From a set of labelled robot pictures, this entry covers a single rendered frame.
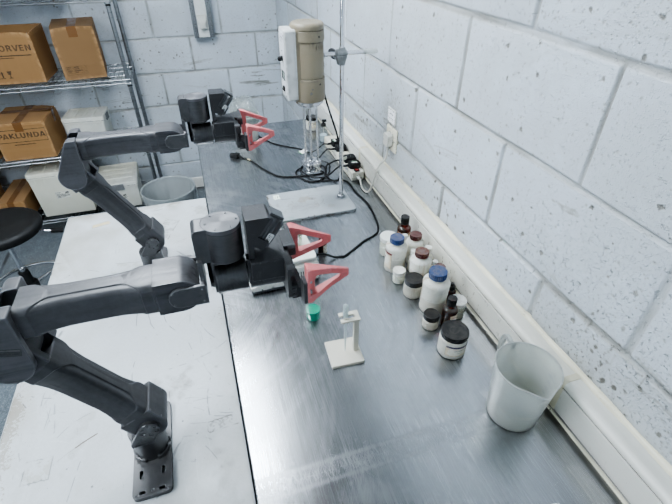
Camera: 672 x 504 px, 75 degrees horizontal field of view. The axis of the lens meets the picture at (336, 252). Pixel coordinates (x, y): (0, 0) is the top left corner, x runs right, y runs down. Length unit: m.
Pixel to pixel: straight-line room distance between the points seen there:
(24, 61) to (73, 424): 2.45
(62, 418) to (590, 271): 1.12
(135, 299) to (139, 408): 0.25
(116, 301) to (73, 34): 2.55
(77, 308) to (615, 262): 0.87
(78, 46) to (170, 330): 2.22
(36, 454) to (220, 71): 2.87
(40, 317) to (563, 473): 0.94
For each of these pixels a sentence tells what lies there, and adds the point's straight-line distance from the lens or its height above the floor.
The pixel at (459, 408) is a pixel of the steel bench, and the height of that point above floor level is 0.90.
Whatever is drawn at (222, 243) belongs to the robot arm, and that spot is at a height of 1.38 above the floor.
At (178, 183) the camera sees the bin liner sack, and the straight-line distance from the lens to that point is 3.10.
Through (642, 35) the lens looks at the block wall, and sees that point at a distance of 0.86.
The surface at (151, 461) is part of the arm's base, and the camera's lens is 1.01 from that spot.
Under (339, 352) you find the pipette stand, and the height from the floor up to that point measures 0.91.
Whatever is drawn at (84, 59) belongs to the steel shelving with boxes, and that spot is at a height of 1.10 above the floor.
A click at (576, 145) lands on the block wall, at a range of 0.95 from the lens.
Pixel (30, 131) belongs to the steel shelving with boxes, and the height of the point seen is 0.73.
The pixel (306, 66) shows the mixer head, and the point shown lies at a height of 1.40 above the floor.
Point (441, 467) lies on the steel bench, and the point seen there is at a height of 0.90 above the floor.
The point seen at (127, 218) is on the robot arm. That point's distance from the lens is 1.33.
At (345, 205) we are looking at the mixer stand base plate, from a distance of 1.63.
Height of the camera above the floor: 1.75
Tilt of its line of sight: 37 degrees down
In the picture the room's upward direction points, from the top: straight up
